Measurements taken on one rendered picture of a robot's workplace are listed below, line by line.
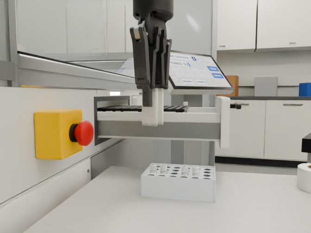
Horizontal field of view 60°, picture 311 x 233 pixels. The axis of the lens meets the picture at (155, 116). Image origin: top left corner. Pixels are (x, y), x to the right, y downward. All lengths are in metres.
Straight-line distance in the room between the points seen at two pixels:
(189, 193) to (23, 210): 0.25
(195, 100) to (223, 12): 2.60
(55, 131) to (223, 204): 0.28
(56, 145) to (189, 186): 0.22
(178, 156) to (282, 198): 1.21
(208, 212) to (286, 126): 3.31
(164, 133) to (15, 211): 0.33
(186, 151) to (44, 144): 1.30
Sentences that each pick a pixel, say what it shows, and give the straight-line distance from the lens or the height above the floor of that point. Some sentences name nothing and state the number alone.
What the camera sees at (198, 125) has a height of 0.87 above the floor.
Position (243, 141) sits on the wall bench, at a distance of 3.68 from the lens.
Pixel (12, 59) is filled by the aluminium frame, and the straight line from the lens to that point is 0.40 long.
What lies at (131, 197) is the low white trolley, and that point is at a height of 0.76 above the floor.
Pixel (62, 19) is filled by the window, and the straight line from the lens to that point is 0.56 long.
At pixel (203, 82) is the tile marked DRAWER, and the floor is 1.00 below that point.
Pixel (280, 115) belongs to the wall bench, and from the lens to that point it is 3.68.
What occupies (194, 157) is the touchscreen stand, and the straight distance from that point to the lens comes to 1.71.
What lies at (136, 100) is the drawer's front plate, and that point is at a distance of 0.92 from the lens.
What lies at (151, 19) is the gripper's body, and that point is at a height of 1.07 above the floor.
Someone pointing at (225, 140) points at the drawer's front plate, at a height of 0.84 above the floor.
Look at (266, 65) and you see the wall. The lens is 4.38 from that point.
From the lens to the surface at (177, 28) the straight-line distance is 2.46.
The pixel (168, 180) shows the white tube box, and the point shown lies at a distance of 0.46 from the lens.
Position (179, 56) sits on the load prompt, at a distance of 1.66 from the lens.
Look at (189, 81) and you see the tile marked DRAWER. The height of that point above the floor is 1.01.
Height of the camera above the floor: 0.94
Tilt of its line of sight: 5 degrees down
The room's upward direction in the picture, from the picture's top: straight up
